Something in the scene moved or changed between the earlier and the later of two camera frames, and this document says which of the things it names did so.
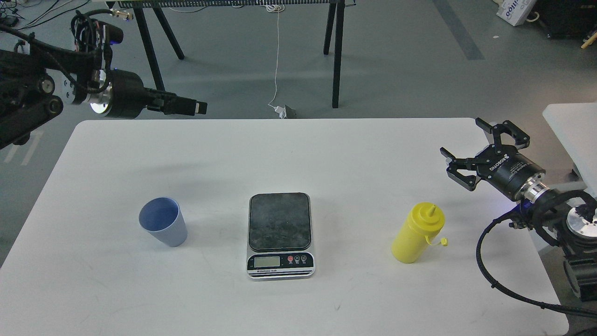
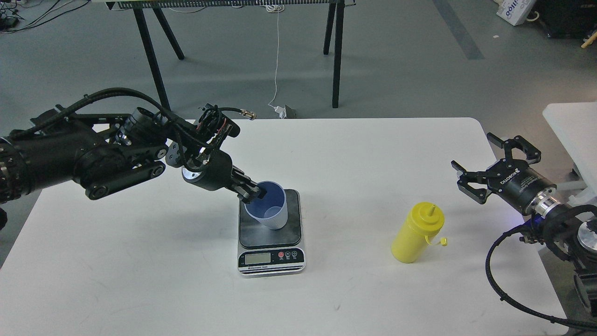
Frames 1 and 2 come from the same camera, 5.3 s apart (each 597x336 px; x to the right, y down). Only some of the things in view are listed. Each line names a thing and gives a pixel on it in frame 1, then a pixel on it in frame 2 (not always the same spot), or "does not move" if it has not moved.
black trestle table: [336, 18] does not move
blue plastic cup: [163, 217] → [271, 210]
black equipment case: [565, 19] does not move
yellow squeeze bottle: [411, 241] does not move
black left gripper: [124, 96] → [215, 174]
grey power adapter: [291, 113] does not move
